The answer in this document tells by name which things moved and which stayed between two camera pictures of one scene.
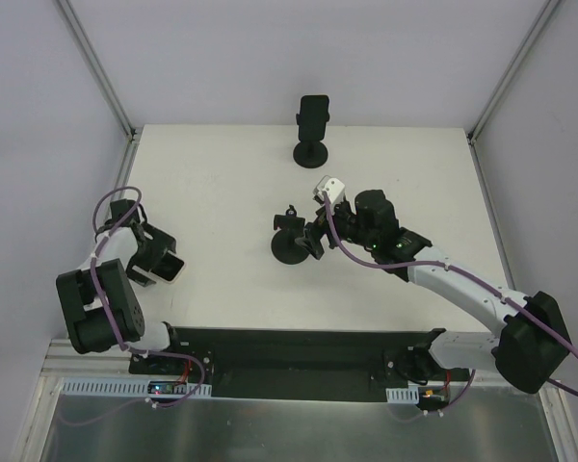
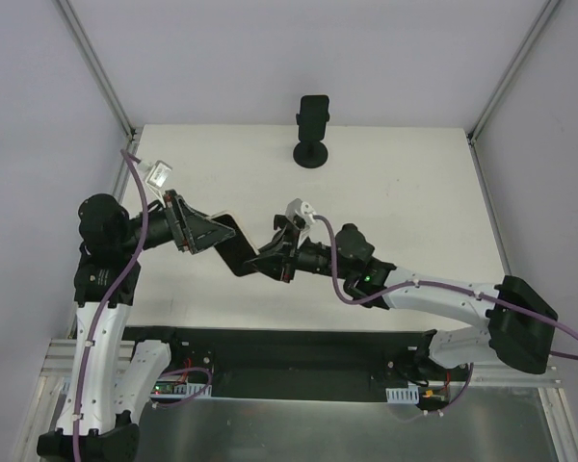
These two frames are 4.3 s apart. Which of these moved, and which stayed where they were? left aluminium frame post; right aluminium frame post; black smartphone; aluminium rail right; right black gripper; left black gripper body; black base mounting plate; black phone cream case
Moved: black phone cream case; right black gripper; left black gripper body
Stayed: left aluminium frame post; aluminium rail right; right aluminium frame post; black smartphone; black base mounting plate
